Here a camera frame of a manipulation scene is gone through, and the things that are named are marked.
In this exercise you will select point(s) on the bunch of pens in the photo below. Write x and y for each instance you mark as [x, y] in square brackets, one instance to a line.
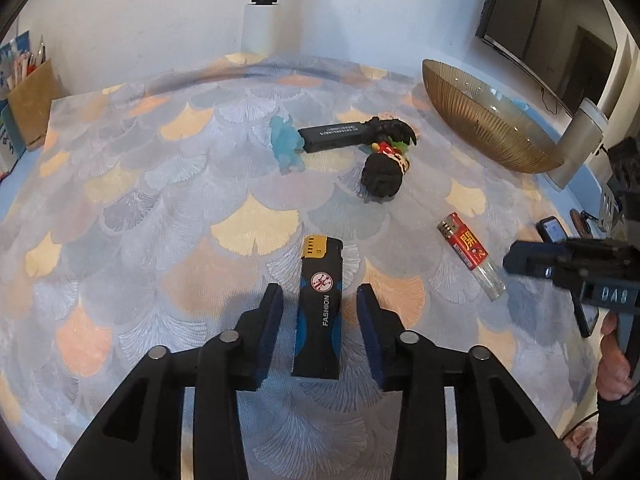
[32, 60]

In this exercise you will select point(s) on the black and blue lighter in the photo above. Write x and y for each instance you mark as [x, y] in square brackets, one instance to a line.
[317, 310]

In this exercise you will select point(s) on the black fist toy red cuff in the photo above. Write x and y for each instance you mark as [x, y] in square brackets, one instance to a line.
[382, 175]

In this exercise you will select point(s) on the person's right hand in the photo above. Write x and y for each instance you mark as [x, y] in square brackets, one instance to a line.
[612, 370]

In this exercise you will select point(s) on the red label clear lighter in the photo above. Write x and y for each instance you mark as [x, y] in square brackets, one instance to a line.
[467, 247]

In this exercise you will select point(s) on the black monitor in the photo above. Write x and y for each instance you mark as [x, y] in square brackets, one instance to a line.
[540, 10]

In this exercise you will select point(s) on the cardboard pen holder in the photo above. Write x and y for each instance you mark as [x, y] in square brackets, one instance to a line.
[32, 105]

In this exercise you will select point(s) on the black smartphone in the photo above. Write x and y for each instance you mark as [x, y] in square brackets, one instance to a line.
[552, 230]

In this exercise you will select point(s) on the brown round object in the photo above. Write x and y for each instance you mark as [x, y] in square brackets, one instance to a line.
[581, 221]

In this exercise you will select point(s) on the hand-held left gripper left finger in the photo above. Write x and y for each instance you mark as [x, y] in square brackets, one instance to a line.
[265, 340]

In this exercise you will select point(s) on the translucent blue figurine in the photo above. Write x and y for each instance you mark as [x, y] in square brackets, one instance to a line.
[286, 142]

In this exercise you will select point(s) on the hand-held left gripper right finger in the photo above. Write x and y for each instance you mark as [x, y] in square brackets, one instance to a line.
[371, 340]

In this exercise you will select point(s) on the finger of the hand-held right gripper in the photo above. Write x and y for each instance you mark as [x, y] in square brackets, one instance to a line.
[527, 259]

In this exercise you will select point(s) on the amber ribbed glass bowl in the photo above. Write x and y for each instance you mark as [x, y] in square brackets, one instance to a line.
[480, 115]

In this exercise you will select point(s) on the black flat long box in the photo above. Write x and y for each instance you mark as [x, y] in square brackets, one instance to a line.
[335, 135]

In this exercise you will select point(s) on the grey cylinder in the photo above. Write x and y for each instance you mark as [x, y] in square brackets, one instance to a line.
[575, 145]

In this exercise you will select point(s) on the white pole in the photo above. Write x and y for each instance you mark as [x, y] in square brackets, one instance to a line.
[260, 25]

